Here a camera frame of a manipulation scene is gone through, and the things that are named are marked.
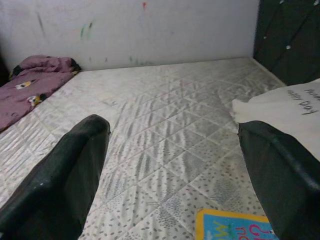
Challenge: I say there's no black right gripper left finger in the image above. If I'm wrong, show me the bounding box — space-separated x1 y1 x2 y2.
0 114 112 240

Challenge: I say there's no grey quilted mattress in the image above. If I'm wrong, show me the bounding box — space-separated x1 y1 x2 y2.
0 56 320 240

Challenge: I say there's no purple cartoon print blanket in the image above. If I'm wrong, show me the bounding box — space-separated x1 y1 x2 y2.
0 54 81 133

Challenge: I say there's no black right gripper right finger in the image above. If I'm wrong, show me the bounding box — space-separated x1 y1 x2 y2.
237 120 320 240

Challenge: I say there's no black tufted headboard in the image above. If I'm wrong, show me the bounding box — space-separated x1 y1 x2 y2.
252 0 320 86

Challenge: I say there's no colourful children's board book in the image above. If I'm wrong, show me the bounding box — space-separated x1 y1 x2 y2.
194 208 278 240

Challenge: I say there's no white pillow with black lettering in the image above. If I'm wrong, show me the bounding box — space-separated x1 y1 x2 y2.
231 78 320 161

